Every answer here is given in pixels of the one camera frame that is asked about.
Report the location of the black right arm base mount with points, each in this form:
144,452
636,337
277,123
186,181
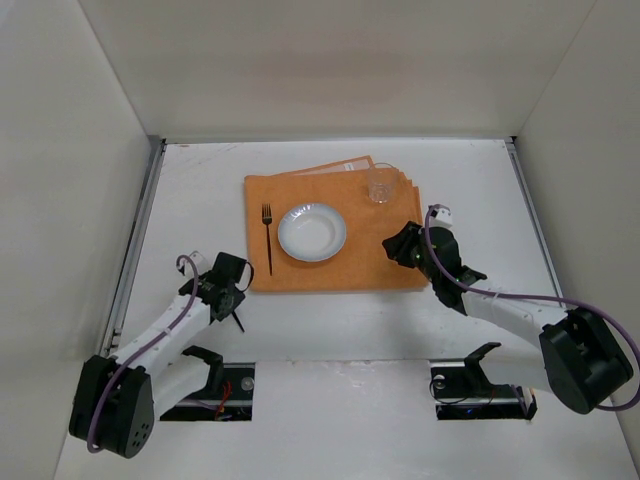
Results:
461,391

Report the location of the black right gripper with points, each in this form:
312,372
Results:
405,245

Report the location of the white ceramic plate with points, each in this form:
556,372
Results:
312,232

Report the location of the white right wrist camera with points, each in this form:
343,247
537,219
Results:
440,216

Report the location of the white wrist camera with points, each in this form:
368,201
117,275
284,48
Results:
440,216
195,263

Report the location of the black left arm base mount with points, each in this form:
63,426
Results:
227,395

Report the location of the clear drinking glass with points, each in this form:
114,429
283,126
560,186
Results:
382,178

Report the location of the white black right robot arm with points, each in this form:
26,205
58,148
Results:
576,356

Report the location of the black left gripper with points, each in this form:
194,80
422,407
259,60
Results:
227,301

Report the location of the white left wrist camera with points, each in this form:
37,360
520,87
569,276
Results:
195,263

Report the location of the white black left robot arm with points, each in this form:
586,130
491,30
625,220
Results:
120,396

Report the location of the orange cloth placemat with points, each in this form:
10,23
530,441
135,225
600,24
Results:
362,264

